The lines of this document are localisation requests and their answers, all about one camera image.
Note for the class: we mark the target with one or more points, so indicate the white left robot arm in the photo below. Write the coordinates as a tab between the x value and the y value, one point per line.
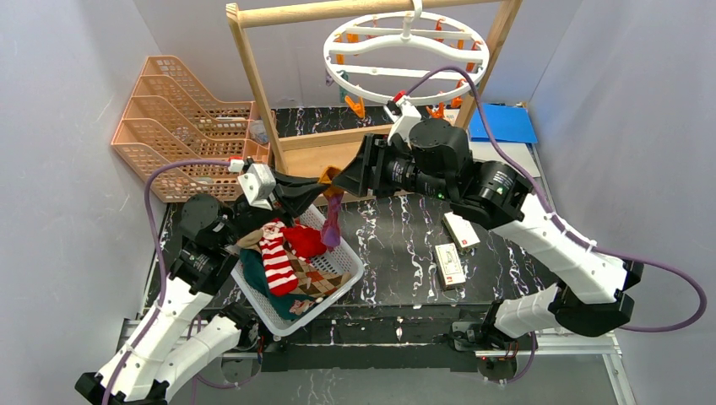
148	369

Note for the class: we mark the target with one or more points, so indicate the white round clip hanger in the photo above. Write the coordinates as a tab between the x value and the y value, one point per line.
375	56

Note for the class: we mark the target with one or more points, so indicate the orange front-right clothes peg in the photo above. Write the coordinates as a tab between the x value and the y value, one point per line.
457	101

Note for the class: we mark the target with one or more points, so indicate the red white striped sock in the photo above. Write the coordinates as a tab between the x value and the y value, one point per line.
280	275

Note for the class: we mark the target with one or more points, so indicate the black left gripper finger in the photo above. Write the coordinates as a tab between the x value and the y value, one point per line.
299	199
298	183

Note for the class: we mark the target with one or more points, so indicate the blue folder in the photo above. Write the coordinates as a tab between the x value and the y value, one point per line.
509	124

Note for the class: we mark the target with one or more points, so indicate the peach plastic file organizer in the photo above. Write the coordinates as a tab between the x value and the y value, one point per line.
172	116

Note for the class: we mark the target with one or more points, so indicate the white plastic laundry basket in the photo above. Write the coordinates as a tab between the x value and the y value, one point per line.
341	259

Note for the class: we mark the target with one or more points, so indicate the orange front-left clothes peg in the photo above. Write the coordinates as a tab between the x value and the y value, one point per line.
357	106

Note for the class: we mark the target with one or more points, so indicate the white card box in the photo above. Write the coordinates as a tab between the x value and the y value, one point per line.
461	231

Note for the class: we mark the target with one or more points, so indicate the small white printed box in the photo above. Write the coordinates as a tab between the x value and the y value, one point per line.
449	267

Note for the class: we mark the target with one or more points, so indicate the orange front-centre clothes peg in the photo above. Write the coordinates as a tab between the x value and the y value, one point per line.
436	111

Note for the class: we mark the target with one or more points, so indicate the wooden hanger rack stand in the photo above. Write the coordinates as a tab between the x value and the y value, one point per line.
305	140

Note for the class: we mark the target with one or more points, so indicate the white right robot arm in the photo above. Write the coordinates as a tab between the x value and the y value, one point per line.
589	297

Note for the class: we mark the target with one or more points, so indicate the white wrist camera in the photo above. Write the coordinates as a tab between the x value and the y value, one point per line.
404	116
256	180

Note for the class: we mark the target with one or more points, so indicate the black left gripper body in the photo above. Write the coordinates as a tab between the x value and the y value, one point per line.
273	190

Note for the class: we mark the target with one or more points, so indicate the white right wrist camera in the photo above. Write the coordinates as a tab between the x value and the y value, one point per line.
404	116

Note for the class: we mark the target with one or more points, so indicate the dark green sock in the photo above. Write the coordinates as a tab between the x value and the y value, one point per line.
289	306

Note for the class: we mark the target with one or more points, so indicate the purple sock with yellow cuff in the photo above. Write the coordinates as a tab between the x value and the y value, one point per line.
330	232

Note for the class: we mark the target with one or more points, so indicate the argyle brown sock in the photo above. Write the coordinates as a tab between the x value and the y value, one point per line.
312	281

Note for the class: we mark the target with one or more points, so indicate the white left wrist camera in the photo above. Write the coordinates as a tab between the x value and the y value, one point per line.
256	180

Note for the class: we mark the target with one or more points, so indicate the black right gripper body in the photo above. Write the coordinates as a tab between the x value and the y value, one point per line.
378	165

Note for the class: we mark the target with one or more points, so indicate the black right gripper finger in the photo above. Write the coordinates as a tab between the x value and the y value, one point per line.
352	172
353	188

